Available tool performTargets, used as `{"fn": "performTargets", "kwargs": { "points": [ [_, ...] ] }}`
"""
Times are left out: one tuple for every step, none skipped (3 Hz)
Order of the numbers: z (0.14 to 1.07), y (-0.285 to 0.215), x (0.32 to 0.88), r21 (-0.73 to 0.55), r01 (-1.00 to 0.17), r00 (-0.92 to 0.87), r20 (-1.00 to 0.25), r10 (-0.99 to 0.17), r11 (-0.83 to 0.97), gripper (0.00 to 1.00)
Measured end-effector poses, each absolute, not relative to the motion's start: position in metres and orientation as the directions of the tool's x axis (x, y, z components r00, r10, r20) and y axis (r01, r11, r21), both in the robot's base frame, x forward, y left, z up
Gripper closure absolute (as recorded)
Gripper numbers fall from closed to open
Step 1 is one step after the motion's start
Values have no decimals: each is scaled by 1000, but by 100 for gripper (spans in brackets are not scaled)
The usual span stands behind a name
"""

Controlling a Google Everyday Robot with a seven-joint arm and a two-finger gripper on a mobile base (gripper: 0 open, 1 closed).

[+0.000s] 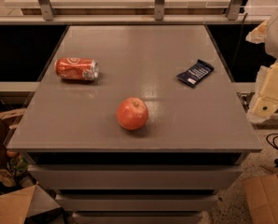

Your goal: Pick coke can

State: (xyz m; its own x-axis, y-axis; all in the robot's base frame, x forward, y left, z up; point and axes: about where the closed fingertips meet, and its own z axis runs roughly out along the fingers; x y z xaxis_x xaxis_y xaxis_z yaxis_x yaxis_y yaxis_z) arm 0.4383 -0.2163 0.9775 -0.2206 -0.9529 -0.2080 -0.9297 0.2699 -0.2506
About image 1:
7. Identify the metal railing frame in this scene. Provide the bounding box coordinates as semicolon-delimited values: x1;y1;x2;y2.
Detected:
0;0;271;25

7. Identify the cardboard box bottom right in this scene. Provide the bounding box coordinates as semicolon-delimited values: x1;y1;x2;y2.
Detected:
242;174;278;224

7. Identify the red apple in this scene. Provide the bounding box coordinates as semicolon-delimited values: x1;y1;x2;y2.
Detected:
116;97;148;131

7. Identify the grey drawer cabinet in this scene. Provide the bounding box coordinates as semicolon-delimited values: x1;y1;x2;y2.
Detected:
8;25;261;224

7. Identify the cardboard box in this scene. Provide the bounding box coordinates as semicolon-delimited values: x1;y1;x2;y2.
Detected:
0;108;25;169
242;174;278;224
0;185;60;224

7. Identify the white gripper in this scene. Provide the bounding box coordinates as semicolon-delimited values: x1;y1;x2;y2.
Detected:
245;8;278;123

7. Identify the red coke can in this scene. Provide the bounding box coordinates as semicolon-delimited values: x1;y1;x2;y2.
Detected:
54;57;99;81

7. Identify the dark blue snack wrapper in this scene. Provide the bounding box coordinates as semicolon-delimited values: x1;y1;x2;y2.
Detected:
176;60;215;88

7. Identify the cardboard box bottom left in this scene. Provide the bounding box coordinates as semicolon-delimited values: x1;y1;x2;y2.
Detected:
0;185;60;224

